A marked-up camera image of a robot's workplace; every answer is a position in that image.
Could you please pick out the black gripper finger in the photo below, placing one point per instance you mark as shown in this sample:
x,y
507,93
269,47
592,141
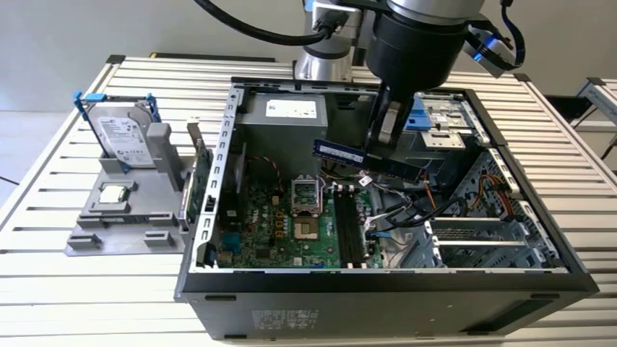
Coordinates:
x,y
391,123

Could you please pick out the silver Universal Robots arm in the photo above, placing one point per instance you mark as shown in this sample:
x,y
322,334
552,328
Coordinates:
x,y
329,54

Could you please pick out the blue plastic drive latch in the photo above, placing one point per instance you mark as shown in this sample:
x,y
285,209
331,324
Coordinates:
x,y
419,119

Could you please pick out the silver drive cage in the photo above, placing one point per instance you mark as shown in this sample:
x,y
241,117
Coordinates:
x,y
443,144

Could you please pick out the grey power supply unit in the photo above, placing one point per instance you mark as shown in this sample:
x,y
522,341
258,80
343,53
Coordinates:
x,y
285,144

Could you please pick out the CPU socket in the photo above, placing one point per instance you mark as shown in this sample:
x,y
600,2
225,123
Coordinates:
x,y
307,229

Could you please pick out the black case fan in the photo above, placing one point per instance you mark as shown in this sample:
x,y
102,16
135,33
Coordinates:
x,y
239,180

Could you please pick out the silver perforated disk bay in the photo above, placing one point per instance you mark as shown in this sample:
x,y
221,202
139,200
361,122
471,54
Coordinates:
x,y
482,246

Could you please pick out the green motherboard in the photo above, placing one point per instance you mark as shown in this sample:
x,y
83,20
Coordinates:
x,y
309,253

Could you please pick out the small metal slat table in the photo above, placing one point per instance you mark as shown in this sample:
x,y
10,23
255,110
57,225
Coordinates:
x,y
600,88

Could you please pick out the green graphics card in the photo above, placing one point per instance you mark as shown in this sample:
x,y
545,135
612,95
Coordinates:
x,y
195,195

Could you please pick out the blue expansion slot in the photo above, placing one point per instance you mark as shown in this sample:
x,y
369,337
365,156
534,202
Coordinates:
x,y
233,243

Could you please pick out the black PC case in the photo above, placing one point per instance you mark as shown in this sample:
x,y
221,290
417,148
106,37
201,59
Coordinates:
x,y
338,311

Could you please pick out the grey parts rack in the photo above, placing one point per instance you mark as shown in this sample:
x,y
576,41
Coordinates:
x,y
141,191

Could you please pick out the hard disk in blue carrier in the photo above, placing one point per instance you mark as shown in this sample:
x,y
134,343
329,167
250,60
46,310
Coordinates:
x,y
123,137

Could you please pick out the silver CPU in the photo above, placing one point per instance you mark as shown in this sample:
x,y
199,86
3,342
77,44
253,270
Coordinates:
x,y
114,194

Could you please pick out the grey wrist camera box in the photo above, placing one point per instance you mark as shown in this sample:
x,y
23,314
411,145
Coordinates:
x,y
350,21
497,65

